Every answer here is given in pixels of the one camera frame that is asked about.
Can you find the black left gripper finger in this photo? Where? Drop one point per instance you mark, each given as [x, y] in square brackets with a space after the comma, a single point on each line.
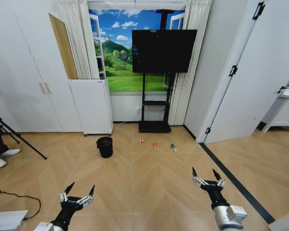
[63, 196]
[86, 200]

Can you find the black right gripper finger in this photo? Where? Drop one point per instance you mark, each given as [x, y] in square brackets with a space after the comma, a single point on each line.
[198, 180]
[220, 182]

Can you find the black round trash bin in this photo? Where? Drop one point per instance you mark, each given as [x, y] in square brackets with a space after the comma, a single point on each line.
[105, 148]

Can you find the black television floor stand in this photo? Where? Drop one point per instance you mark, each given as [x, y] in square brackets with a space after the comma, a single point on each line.
[155, 125]

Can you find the green clear plastic bottle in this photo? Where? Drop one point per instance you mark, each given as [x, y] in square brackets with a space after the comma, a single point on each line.
[174, 147]

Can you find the white flat box device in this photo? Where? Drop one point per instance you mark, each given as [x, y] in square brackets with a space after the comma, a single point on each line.
[7, 220]

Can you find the black tripod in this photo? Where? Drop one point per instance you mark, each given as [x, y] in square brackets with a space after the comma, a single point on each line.
[26, 144]

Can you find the white pleated curtain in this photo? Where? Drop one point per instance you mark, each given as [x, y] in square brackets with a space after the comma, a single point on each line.
[77, 41]
[185, 96]

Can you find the white boxy wheeled appliance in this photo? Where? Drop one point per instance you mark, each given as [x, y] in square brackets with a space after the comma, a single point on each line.
[91, 107]

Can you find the white bathroom cabinet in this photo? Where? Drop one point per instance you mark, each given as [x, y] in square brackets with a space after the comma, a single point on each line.
[284, 113]

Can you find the white room door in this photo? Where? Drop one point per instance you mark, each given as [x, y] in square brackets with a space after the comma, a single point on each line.
[250, 72]

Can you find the white wardrobe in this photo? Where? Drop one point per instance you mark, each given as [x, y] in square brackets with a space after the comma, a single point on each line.
[21, 72]

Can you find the black flat screen television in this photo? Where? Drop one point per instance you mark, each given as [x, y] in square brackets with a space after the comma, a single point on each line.
[163, 50]

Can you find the landscape window poster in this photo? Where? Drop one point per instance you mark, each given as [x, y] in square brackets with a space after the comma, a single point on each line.
[115, 60]

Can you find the light wooden board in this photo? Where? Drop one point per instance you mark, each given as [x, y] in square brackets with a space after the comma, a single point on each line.
[62, 48]

